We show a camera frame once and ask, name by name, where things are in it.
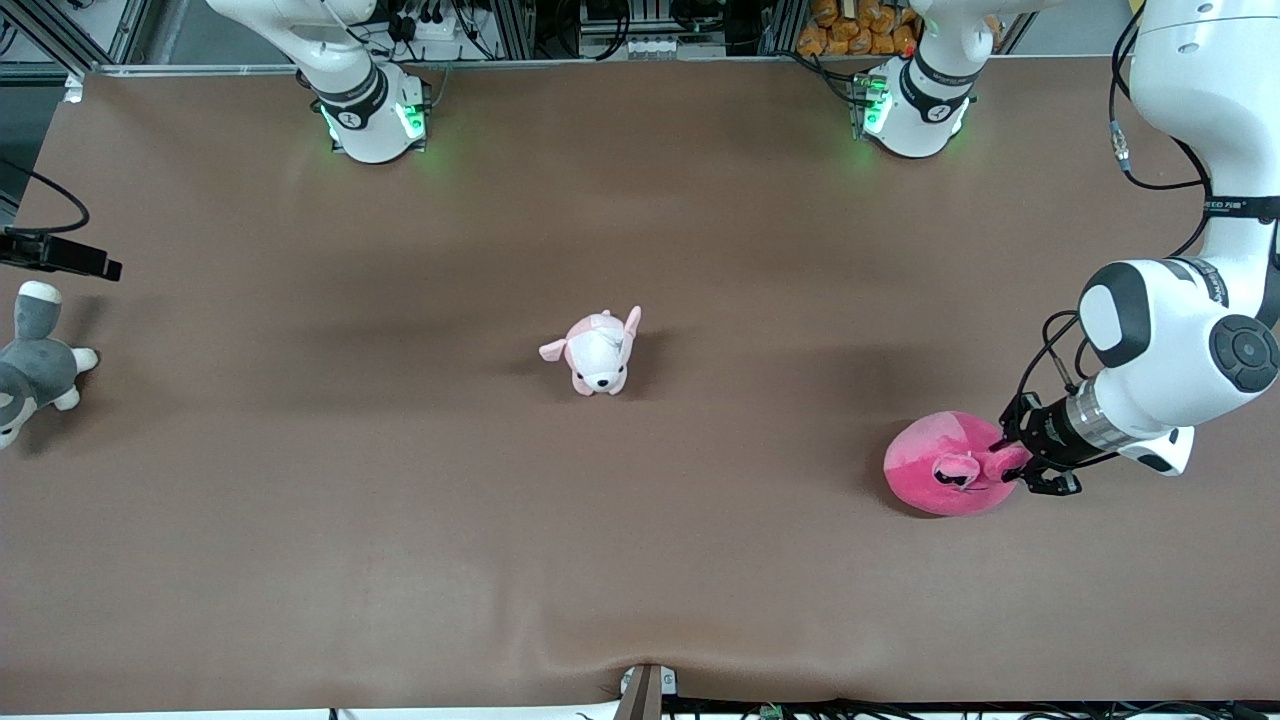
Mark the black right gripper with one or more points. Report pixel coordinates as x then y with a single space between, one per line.
58 255

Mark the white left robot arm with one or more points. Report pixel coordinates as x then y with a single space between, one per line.
1190 60

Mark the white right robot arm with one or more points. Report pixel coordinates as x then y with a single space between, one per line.
365 125

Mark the grey white husky plush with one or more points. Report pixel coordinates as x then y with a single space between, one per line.
35 370

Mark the brown table cover mat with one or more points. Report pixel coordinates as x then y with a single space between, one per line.
640 560

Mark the pile of orange plush toys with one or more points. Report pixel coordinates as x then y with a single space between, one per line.
860 28

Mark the white power strip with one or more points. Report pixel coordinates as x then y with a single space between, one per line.
432 26

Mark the round hot pink plush toy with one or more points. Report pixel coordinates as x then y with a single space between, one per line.
925 465

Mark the white connector block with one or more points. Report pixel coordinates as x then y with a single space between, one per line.
655 47

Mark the small pink white dog plush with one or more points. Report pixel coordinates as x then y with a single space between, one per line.
598 355

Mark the aluminium frame post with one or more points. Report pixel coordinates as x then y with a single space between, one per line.
60 35

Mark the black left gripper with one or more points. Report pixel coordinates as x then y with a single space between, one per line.
1043 430

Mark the metal clamp bracket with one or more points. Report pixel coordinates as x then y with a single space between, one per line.
645 690

